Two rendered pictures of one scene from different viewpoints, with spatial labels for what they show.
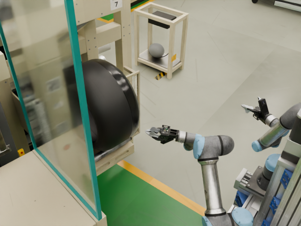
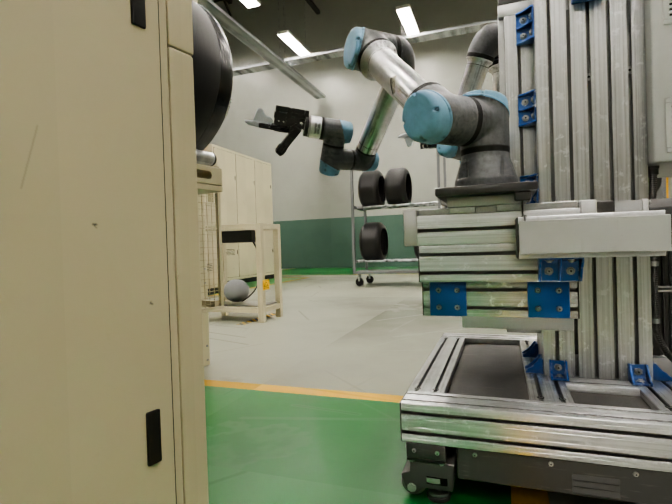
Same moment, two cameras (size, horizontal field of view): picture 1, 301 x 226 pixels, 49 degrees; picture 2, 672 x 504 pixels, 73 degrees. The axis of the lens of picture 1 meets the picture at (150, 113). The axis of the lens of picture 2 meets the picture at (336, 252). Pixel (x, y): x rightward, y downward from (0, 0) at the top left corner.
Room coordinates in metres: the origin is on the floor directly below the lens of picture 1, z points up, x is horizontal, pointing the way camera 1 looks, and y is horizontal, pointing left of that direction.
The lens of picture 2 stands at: (0.03, 0.16, 0.59)
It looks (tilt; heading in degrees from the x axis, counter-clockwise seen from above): 1 degrees down; 344
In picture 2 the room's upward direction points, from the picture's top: 2 degrees counter-clockwise
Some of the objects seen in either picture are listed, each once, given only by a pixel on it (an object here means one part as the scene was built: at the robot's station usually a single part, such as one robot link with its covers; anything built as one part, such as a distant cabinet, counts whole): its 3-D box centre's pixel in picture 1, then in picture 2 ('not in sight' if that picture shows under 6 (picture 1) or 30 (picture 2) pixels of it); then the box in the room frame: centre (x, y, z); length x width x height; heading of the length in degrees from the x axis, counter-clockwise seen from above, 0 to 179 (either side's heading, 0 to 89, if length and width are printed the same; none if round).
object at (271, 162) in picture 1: (275, 166); not in sight; (1.42, -0.80, 0.88); 0.13 x 0.12 x 0.14; 118
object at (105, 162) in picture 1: (109, 156); (170, 172); (1.52, 0.27, 0.84); 0.36 x 0.09 x 0.06; 134
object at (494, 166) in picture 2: not in sight; (485, 169); (1.02, -0.51, 0.77); 0.15 x 0.15 x 0.10
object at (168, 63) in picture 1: (160, 40); (241, 271); (3.99, -0.11, 0.40); 0.60 x 0.35 x 0.80; 54
